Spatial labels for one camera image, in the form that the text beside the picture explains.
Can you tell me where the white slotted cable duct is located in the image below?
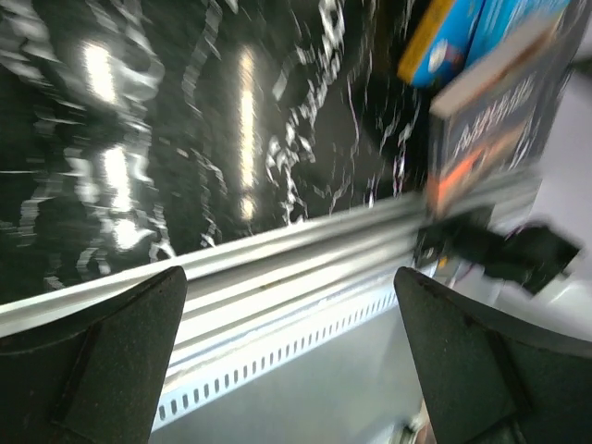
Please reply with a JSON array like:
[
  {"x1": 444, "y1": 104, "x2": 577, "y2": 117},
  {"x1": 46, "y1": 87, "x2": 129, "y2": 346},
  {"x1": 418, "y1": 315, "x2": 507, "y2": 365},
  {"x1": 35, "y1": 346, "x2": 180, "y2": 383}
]
[{"x1": 152, "y1": 290, "x2": 397, "y2": 431}]

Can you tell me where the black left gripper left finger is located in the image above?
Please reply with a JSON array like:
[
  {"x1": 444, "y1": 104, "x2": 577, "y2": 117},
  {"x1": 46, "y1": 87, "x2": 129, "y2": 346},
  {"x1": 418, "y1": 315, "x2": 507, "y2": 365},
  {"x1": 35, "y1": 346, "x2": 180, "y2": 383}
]
[{"x1": 1, "y1": 266, "x2": 188, "y2": 443}]

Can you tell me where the dark Tale of Two Cities book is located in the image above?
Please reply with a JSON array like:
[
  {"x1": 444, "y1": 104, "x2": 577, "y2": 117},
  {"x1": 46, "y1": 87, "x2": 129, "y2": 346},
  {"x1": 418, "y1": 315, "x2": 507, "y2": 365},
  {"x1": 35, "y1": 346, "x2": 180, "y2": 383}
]
[{"x1": 425, "y1": 2, "x2": 578, "y2": 216}]

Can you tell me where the blue back-cover book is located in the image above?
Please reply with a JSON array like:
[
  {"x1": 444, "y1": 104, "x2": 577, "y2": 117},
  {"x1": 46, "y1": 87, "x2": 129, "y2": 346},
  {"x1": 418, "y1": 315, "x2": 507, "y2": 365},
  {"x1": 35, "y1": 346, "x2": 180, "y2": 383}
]
[{"x1": 397, "y1": 0, "x2": 569, "y2": 88}]

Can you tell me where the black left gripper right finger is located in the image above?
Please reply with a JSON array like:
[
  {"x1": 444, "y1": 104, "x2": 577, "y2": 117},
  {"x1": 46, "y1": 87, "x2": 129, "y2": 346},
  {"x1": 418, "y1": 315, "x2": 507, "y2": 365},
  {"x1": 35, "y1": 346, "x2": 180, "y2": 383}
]
[{"x1": 394, "y1": 267, "x2": 591, "y2": 443}]

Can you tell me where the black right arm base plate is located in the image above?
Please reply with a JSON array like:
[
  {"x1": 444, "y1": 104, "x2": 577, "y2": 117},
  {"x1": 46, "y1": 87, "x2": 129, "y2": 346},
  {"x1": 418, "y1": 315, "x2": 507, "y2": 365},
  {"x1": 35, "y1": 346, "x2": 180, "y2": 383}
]
[{"x1": 413, "y1": 206, "x2": 582, "y2": 295}]

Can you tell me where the aluminium front rail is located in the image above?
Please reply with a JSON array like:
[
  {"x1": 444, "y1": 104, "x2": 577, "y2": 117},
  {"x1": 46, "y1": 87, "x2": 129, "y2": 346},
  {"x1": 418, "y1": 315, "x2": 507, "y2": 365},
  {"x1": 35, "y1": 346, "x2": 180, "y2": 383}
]
[{"x1": 0, "y1": 178, "x2": 540, "y2": 366}]

